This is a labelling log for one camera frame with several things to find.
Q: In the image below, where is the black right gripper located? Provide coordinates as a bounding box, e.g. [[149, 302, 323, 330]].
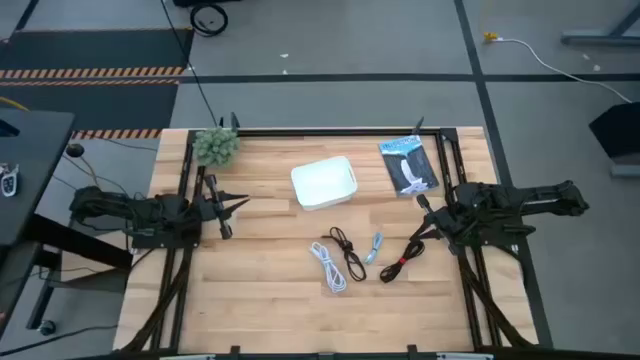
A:
[[408, 193, 469, 257]]

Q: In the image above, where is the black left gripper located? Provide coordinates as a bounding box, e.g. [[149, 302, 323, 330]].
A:
[[195, 174, 251, 241]]

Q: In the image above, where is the black cable with red tie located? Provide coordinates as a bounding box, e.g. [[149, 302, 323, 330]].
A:
[[379, 239, 427, 284]]

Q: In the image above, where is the light blue USB-C cable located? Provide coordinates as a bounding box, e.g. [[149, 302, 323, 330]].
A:
[[363, 231, 385, 265]]

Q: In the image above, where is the black USB-C cable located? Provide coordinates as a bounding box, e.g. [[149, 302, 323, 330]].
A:
[[321, 226, 368, 283]]

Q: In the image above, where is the white plastic bin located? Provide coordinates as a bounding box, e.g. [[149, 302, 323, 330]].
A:
[[290, 155, 359, 212]]

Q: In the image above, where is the white USB-C cable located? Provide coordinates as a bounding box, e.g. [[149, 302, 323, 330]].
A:
[[309, 241, 348, 295]]

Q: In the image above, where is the green artificial plant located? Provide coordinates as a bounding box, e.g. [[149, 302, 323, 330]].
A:
[[192, 127, 241, 169]]

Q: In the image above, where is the Yellowstone waterfall booklet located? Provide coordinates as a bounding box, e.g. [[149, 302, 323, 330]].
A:
[[378, 134, 441, 198]]

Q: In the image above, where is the black side desk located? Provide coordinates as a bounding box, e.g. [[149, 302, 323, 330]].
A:
[[0, 108, 134, 341]]

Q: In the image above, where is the black hazard-striped floor mat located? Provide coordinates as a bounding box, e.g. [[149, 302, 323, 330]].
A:
[[0, 28, 195, 140]]

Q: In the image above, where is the black box on floor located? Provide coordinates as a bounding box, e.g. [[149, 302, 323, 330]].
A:
[[588, 101, 640, 159]]

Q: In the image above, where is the white key fob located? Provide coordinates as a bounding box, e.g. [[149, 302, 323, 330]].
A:
[[0, 163, 20, 197]]

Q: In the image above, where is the grey table leg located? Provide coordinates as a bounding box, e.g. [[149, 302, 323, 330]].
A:
[[560, 2, 640, 47]]

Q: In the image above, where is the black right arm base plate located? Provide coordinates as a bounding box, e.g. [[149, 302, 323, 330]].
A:
[[452, 224, 537, 250]]

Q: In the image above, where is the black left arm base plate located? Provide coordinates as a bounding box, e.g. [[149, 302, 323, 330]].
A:
[[130, 227, 202, 250]]

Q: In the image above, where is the black metal table frame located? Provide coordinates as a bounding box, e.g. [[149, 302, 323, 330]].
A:
[[119, 115, 554, 360]]

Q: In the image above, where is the long black power cable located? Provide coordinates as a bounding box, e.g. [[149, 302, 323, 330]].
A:
[[159, 0, 221, 127]]

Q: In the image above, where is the yellow cable to power strip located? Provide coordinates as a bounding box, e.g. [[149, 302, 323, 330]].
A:
[[77, 153, 101, 189]]

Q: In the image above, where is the coiled black floor cable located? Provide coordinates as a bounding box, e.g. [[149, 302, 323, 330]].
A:
[[189, 2, 230, 38]]

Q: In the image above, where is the white extension cord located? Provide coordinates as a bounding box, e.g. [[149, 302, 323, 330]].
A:
[[497, 37, 634, 104]]

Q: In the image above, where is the thin black floor cable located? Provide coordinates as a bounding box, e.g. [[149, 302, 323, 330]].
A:
[[0, 324, 119, 356]]

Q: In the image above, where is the yellow floor cable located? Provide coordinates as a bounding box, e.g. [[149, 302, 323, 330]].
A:
[[0, 96, 30, 112]]

